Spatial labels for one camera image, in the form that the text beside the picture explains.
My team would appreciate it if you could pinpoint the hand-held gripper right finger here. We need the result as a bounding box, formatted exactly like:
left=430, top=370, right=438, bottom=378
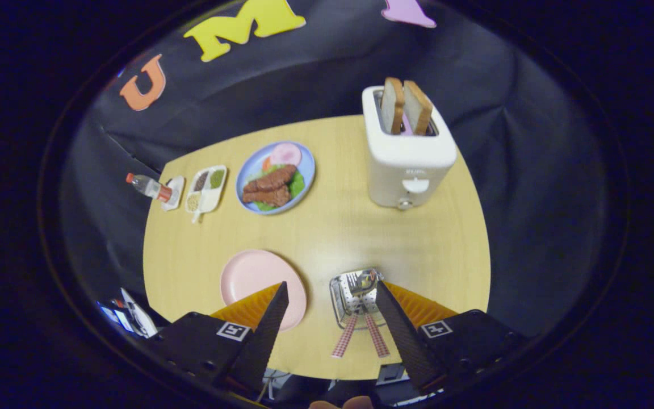
left=374, top=279, right=527, bottom=397

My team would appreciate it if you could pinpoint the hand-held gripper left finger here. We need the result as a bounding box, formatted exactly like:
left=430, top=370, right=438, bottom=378
left=153, top=281, right=290, bottom=394

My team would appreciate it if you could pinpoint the fork with checkered handle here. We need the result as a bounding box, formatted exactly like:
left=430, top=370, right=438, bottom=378
left=345, top=274, right=391, bottom=358

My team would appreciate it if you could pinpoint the spoon with checkered handle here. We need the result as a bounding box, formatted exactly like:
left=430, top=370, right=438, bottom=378
left=332, top=272, right=378, bottom=358

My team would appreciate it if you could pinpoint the black box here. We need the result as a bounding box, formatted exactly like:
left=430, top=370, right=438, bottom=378
left=375, top=364, right=413, bottom=387

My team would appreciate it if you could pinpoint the pink plate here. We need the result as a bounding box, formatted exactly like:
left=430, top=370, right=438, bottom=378
left=220, top=249, right=307, bottom=332

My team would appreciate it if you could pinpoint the metal perforated basket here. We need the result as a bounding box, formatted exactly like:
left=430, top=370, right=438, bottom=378
left=329, top=268, right=387, bottom=331

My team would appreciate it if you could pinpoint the white blue printed card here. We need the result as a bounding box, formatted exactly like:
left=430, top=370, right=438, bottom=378
left=97, top=288, right=158, bottom=339

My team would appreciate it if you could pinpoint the brown steak piece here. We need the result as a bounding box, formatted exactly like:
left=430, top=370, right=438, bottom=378
left=243, top=165, right=298, bottom=193
left=241, top=185, right=292, bottom=207

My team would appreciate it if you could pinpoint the white divided condiment tray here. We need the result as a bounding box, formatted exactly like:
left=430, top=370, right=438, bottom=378
left=185, top=165, right=228, bottom=224

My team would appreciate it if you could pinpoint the green lettuce leaf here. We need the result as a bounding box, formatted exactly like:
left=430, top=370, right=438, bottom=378
left=246, top=166, right=305, bottom=212

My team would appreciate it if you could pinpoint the white square coaster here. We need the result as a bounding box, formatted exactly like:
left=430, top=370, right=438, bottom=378
left=161, top=176, right=186, bottom=211

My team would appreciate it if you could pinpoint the blue plate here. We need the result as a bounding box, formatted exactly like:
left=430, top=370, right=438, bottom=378
left=236, top=141, right=316, bottom=215

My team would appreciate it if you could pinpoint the white toaster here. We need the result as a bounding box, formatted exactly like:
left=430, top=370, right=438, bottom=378
left=362, top=85, right=458, bottom=211

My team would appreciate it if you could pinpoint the pink ham slice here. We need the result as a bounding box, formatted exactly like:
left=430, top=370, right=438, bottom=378
left=270, top=143, right=303, bottom=166

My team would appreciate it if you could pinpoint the clear water bottle red label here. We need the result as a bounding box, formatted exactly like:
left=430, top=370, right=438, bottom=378
left=125, top=173, right=173, bottom=203

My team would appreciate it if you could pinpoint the black backdrop cloth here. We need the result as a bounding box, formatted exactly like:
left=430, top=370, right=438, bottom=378
left=60, top=0, right=609, bottom=341

